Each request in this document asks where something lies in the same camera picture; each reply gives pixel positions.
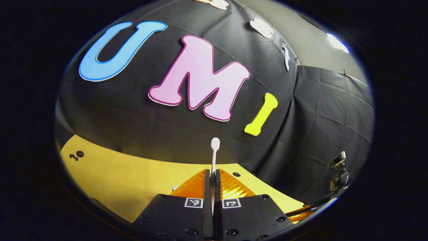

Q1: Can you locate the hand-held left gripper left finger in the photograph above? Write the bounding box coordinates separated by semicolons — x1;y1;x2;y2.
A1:
132;169;214;241

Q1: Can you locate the black backdrop cloth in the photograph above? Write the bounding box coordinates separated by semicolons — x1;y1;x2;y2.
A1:
55;0;374;205

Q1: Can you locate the white toothbrush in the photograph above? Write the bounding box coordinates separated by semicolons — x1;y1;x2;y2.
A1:
210;138;221;215

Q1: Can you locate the wooden desktop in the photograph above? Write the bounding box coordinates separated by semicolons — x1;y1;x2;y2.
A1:
60;135;305;224

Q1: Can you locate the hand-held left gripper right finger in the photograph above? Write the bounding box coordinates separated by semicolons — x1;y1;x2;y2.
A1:
214;169;295;241

